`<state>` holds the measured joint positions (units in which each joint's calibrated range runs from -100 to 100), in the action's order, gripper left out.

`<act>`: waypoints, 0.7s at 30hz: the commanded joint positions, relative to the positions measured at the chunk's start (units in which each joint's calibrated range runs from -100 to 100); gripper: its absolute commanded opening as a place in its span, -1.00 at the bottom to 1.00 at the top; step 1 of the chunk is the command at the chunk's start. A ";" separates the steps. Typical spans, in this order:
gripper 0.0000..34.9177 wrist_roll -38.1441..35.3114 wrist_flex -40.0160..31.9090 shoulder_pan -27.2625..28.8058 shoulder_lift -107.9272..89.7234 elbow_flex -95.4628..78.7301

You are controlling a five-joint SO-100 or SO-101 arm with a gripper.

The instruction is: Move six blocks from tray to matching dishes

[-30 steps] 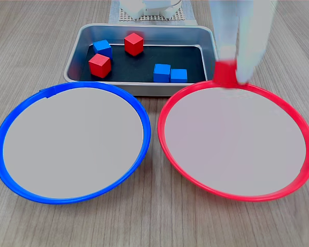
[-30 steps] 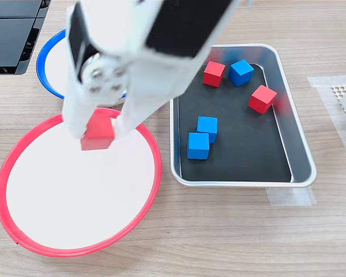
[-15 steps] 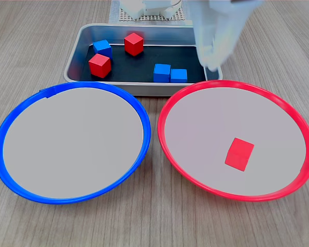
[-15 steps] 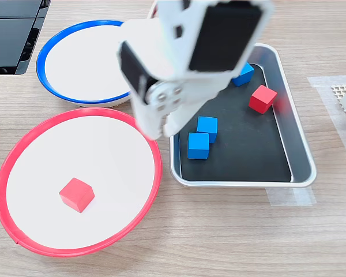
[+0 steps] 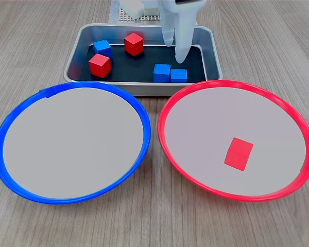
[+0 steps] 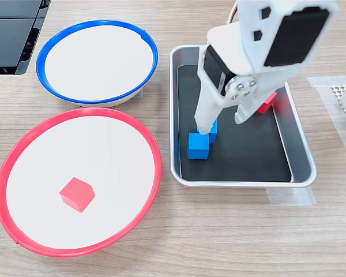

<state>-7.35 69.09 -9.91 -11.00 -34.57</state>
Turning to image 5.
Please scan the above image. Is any small red cube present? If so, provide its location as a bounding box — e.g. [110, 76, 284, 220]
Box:
[224, 137, 254, 172]
[88, 53, 112, 79]
[124, 32, 145, 57]

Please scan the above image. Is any small blue cube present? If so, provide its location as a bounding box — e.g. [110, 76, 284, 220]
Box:
[153, 63, 172, 83]
[170, 68, 188, 83]
[92, 39, 113, 60]

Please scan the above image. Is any steel tray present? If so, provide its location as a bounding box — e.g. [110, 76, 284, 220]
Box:
[63, 23, 224, 97]

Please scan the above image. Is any black tray mat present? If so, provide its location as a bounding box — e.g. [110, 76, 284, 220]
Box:
[79, 44, 208, 83]

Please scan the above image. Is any white plate red rim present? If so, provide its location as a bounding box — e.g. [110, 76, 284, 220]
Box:
[157, 79, 309, 203]

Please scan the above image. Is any white plate blue rim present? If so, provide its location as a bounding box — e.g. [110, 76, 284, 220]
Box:
[0, 81, 152, 205]

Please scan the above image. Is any pale perforated base plate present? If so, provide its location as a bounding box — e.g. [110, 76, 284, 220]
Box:
[118, 7, 162, 23]

